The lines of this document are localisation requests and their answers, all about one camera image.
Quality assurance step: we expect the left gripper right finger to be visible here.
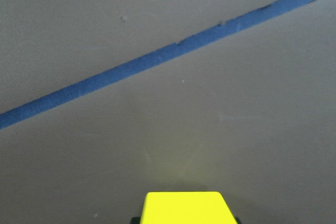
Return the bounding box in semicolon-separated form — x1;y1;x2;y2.
234;216;241;224

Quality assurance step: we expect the yellow wooden block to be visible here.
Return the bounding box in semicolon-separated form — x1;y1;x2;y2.
140;191;237;223

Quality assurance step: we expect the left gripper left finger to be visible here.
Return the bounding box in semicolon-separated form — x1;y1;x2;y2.
130;217;141;224

